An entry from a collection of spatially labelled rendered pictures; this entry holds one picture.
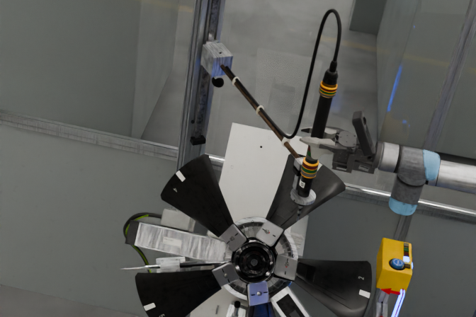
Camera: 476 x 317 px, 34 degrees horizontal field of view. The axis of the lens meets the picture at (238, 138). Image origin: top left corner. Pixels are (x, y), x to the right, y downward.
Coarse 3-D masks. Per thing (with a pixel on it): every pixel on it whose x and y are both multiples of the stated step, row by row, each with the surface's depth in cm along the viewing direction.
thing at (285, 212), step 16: (288, 160) 241; (288, 176) 239; (320, 176) 233; (336, 176) 231; (288, 192) 236; (320, 192) 230; (336, 192) 228; (272, 208) 237; (288, 208) 232; (304, 208) 230; (288, 224) 229
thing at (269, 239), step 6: (270, 222) 235; (264, 228) 235; (270, 228) 234; (276, 228) 232; (258, 234) 236; (264, 234) 234; (270, 234) 232; (276, 234) 230; (264, 240) 232; (270, 240) 231; (276, 240) 229
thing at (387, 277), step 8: (384, 240) 265; (392, 240) 266; (384, 248) 262; (392, 248) 262; (400, 248) 263; (384, 256) 259; (392, 256) 259; (400, 256) 260; (384, 264) 255; (376, 272) 264; (384, 272) 254; (392, 272) 254; (400, 272) 253; (408, 272) 254; (376, 280) 260; (384, 280) 256; (392, 280) 256; (400, 280) 255; (408, 280) 254; (384, 288) 258; (392, 288) 257; (400, 288) 257
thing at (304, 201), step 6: (294, 162) 215; (300, 162) 213; (294, 168) 214; (300, 168) 213; (300, 174) 214; (294, 180) 216; (294, 186) 217; (294, 192) 216; (312, 192) 217; (294, 198) 214; (300, 198) 214; (306, 198) 214; (312, 198) 215; (306, 204) 214
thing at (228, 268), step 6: (228, 264) 229; (216, 270) 230; (228, 270) 231; (234, 270) 232; (216, 276) 231; (222, 276) 232; (228, 276) 233; (234, 276) 234; (222, 282) 234; (228, 282) 235
